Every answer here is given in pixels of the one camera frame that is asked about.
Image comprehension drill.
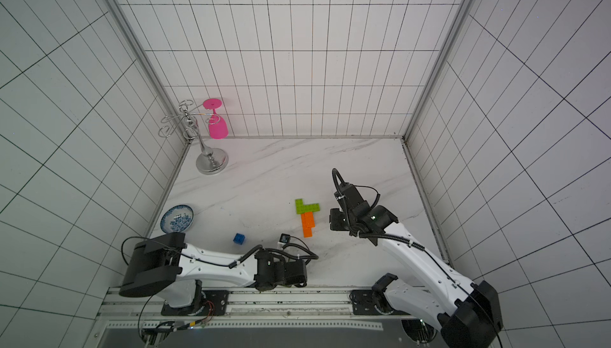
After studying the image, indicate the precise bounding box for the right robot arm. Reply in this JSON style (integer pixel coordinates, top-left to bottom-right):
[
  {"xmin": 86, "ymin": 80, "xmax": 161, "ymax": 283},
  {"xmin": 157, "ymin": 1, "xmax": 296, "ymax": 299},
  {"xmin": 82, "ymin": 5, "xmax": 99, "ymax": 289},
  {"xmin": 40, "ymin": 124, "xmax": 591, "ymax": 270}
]
[{"xmin": 329, "ymin": 181, "xmax": 503, "ymax": 347}]

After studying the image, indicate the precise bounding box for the blue patterned bowl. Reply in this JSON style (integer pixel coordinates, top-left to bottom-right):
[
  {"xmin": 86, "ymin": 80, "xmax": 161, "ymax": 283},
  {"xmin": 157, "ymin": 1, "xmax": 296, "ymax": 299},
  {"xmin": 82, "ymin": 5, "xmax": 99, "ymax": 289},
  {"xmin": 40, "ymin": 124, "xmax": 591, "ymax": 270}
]
[{"xmin": 160, "ymin": 205, "xmax": 193, "ymax": 233}]

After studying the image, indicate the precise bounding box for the pink plastic wine glass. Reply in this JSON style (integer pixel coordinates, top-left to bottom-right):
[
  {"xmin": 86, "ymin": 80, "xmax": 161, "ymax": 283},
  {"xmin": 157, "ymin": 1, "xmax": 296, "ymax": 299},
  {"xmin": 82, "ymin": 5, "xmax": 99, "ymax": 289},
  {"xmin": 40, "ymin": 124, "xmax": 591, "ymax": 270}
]
[{"xmin": 202, "ymin": 98, "xmax": 228, "ymax": 139}]

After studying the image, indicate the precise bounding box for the orange lego brick bottom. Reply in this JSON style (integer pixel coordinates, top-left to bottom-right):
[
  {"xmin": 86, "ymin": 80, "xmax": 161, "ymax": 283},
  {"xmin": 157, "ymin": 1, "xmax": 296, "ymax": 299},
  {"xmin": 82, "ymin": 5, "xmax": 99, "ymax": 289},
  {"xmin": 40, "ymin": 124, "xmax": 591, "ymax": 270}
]
[{"xmin": 303, "ymin": 227, "xmax": 313, "ymax": 238}]

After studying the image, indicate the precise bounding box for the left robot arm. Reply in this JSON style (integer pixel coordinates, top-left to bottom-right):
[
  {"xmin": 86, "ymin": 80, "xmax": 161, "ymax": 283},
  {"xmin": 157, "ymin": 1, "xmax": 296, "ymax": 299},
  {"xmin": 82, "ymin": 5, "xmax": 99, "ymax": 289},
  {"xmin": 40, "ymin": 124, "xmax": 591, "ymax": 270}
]
[{"xmin": 119, "ymin": 233, "xmax": 319, "ymax": 315}]

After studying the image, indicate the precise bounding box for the blue lego brick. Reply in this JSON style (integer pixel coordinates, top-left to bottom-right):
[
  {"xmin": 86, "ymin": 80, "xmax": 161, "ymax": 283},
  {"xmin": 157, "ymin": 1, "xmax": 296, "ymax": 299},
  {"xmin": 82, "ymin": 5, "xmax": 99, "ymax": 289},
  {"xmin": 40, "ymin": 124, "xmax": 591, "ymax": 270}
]
[{"xmin": 233, "ymin": 233, "xmax": 246, "ymax": 245}]

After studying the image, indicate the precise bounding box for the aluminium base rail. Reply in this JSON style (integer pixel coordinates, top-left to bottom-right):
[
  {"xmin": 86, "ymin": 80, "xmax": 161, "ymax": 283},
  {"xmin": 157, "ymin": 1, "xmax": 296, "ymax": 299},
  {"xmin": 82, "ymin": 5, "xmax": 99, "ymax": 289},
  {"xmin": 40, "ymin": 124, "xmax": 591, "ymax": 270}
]
[{"xmin": 98, "ymin": 281, "xmax": 442, "ymax": 329}]

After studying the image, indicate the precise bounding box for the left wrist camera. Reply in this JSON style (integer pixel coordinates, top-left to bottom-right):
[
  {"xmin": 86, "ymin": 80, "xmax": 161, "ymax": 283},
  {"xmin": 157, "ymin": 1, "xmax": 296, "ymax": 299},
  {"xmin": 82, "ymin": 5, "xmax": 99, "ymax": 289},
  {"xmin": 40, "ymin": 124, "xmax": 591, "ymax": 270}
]
[{"xmin": 278, "ymin": 233, "xmax": 291, "ymax": 245}]

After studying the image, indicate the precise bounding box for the green lego brick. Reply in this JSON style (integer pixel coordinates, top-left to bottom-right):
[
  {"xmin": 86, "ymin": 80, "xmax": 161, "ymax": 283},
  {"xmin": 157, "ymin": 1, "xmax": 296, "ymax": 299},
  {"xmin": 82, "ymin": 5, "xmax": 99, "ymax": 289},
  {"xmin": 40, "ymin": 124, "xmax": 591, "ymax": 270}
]
[
  {"xmin": 302, "ymin": 203, "xmax": 321, "ymax": 213},
  {"xmin": 294, "ymin": 198, "xmax": 306, "ymax": 214}
]

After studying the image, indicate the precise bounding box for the chrome glass holder stand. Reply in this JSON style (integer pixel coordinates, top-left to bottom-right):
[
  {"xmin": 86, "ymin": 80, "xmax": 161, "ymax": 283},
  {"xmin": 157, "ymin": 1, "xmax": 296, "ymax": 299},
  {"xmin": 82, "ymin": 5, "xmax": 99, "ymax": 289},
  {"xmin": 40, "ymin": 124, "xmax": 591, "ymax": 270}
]
[{"xmin": 158, "ymin": 100, "xmax": 229, "ymax": 175}]

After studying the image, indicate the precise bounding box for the orange lego brick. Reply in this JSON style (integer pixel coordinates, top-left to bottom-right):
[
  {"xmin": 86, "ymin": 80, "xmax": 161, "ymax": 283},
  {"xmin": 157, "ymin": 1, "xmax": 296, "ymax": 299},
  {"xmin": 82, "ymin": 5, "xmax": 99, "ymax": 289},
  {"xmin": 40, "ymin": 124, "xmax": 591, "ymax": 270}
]
[
  {"xmin": 303, "ymin": 212, "xmax": 315, "ymax": 228},
  {"xmin": 301, "ymin": 212, "xmax": 313, "ymax": 228},
  {"xmin": 303, "ymin": 227, "xmax": 313, "ymax": 238}
]

